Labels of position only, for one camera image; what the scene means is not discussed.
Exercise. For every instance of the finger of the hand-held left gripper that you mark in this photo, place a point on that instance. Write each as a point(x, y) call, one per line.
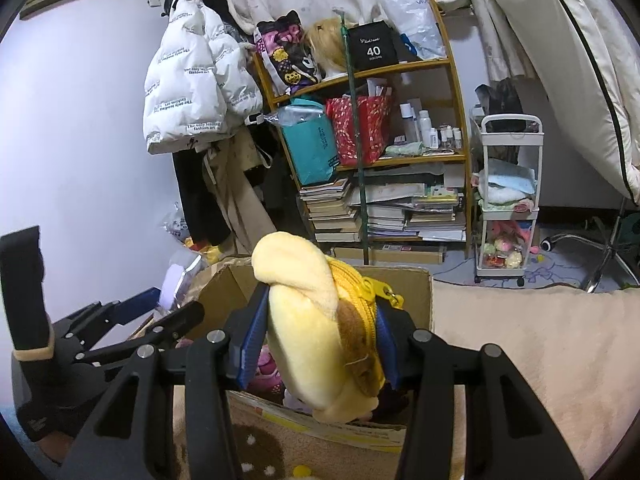
point(140, 305)
point(170, 327)

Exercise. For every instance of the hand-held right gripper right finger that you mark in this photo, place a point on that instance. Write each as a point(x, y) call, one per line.
point(390, 350)

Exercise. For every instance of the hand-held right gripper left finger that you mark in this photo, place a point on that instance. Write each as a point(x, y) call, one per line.
point(252, 345)

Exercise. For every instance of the yellow plush dog bag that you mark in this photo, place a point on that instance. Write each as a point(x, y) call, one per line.
point(300, 335)

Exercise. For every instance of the cardboard box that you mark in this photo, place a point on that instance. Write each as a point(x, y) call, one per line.
point(225, 300)
point(400, 255)

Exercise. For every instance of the clear plastic bag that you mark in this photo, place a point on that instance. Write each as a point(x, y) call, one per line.
point(177, 277)

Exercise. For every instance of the yellow red packet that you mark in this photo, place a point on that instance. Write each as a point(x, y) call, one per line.
point(205, 250)

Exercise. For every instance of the panda print plastic bag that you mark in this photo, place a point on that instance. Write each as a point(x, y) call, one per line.
point(175, 222)

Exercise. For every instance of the flat cardboard box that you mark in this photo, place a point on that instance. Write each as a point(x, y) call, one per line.
point(400, 255)

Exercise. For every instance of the black cloth with beige trim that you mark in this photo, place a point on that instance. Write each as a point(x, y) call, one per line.
point(22, 290)

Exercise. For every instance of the black hanging trousers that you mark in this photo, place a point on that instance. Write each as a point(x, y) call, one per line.
point(197, 195)

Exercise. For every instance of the beige hanging coat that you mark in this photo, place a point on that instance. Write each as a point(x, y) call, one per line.
point(240, 195)

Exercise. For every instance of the stack of books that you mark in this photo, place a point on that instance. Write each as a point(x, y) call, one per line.
point(330, 210)

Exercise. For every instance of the pile of small plush toys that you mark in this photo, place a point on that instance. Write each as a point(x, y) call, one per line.
point(505, 247)

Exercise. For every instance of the pale green cloth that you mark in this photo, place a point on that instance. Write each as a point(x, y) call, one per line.
point(402, 149)

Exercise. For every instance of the green pole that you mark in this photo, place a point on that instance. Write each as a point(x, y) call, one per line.
point(357, 150)

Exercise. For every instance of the blue white folded cloth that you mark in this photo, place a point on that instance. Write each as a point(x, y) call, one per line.
point(505, 180)

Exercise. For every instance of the teal paper bag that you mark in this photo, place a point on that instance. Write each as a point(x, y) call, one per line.
point(310, 145)

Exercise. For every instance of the red gift bag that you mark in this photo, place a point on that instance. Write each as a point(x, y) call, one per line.
point(370, 130)

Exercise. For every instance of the row of white bottles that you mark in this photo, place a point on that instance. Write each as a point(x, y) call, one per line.
point(425, 127)

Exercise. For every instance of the white puffer jacket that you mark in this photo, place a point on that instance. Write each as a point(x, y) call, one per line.
point(195, 70)

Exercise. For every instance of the white trolley cart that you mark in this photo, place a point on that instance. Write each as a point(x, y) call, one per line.
point(507, 137)

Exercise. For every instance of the black bag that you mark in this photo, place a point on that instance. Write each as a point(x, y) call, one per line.
point(502, 100)

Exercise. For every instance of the wooden shelf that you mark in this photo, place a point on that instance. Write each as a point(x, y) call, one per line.
point(400, 67)

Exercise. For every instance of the cartoon print tote bag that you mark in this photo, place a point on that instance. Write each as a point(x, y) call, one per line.
point(285, 55)

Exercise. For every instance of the black box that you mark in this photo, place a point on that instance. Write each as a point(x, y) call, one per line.
point(372, 45)

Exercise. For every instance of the blond wig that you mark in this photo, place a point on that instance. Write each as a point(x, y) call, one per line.
point(325, 45)

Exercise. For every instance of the white plastic bag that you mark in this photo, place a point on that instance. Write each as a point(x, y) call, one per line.
point(410, 10)

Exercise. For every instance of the white padded office chair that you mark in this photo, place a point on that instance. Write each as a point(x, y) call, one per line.
point(575, 60)

